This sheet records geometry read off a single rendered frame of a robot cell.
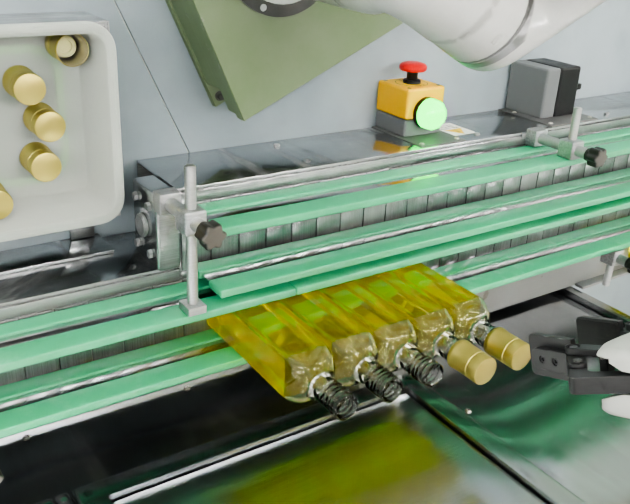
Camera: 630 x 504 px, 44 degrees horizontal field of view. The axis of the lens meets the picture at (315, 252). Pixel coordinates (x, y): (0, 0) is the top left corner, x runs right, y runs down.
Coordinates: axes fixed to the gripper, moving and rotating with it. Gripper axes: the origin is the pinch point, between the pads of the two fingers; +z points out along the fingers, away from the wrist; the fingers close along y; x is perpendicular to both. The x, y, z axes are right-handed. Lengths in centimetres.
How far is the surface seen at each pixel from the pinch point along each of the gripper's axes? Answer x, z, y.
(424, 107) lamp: 21, 46, 27
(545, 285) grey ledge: -11, 53, 56
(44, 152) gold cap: 22, 49, -24
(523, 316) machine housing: -15, 52, 49
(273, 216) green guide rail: 11.0, 36.8, -4.0
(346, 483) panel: -19.2, 31.1, -3.2
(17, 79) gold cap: 29, 46, -26
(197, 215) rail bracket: 12.7, 35.1, -13.8
